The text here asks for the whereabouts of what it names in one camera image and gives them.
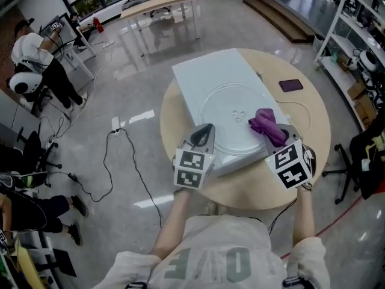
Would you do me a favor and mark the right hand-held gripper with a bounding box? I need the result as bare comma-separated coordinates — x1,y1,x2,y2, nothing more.
261,123,318,190

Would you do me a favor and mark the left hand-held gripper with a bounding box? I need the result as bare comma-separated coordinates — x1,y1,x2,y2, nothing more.
172,123,217,190

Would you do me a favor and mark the purple cloth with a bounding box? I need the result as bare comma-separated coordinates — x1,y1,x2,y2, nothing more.
248,108,288,148

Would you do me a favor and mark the clear glass round plate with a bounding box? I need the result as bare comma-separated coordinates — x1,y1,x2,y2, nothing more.
197,82,276,156

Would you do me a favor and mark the person's right forearm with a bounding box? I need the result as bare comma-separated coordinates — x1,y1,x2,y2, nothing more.
291,185,316,246

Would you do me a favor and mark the person's left forearm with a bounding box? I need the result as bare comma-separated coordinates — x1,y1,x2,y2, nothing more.
150,188,193,260

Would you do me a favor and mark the white microwave oven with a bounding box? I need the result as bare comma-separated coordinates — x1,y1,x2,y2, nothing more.
171,47,294,177

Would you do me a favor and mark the round wooden table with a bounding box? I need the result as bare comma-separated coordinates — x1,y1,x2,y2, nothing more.
159,48,331,212

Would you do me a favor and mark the dark phone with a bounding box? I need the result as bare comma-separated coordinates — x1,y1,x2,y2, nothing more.
278,78,304,93

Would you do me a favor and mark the person's left shoe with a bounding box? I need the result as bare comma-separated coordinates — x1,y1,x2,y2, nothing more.
204,202,220,216

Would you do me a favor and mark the cardboard box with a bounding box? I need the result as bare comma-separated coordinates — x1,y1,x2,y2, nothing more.
346,79,378,129

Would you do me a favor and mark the black office chair with jacket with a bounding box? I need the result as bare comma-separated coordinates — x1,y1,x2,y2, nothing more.
321,125,385,205

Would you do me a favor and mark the person's white printed shirt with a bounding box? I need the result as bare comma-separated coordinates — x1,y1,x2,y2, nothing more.
90,214,331,289

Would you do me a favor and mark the white waste bin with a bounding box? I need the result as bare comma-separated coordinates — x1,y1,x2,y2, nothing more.
312,34,325,52

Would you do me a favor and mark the white round pod backpack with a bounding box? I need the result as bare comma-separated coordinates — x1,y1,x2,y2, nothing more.
7,70,42,95
350,49,378,72

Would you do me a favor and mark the white shelf rack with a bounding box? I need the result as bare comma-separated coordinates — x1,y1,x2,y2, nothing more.
314,0,385,132

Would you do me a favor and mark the wooden step platform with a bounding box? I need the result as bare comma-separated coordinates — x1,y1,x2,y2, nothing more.
242,0,315,44

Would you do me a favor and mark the small white table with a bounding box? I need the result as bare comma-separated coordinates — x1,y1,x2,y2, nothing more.
58,30,97,81

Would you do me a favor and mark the grey garment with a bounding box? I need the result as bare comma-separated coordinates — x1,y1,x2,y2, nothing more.
122,0,157,11

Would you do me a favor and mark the black framed display cabinet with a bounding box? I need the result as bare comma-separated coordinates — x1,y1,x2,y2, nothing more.
38,12,82,54

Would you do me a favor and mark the grey cabinet with red sticker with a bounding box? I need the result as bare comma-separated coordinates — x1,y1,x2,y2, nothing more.
0,89,40,144

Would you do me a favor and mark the white charging cable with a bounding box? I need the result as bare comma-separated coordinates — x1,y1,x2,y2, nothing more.
275,99,313,138

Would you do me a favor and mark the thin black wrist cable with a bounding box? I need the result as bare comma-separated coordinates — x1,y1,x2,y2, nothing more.
267,199,297,235

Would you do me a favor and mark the long black floor cable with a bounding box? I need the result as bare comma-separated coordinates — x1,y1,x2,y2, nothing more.
45,128,165,228

